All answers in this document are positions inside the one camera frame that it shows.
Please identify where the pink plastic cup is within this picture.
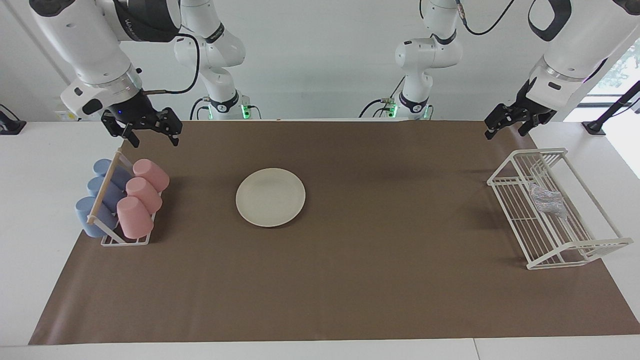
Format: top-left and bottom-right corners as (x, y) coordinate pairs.
(116, 196), (155, 240)
(125, 177), (163, 215)
(132, 158), (170, 193)

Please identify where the black right base cable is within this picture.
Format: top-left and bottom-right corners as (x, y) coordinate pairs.
(190, 97), (213, 121)

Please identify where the blue plastic cup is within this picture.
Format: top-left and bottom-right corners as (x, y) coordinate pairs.
(75, 196), (120, 238)
(93, 158), (133, 190)
(87, 176), (126, 213)

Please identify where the black clamp stand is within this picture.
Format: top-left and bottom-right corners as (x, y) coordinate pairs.
(582, 80), (640, 136)

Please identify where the cream round plate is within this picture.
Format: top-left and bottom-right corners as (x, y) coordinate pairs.
(235, 167), (306, 228)

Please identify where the brown table mat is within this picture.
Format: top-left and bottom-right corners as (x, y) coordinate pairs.
(28, 120), (640, 346)

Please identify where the black desk mount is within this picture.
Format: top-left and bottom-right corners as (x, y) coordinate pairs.
(0, 103), (27, 136)

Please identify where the black left base cable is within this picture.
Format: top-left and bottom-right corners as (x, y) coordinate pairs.
(358, 75), (406, 119)

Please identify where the cup rack with wooden bar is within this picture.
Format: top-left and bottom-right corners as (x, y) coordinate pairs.
(86, 148), (163, 247)

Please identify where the black base cable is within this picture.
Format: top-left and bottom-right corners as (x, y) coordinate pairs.
(190, 97), (213, 121)
(358, 75), (406, 119)

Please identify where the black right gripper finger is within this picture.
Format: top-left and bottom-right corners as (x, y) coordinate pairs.
(152, 107), (183, 147)
(101, 111), (142, 149)

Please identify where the white wire dish rack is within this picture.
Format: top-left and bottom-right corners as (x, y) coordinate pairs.
(486, 147), (634, 271)

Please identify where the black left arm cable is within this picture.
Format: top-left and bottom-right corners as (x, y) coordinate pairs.
(457, 0), (516, 37)

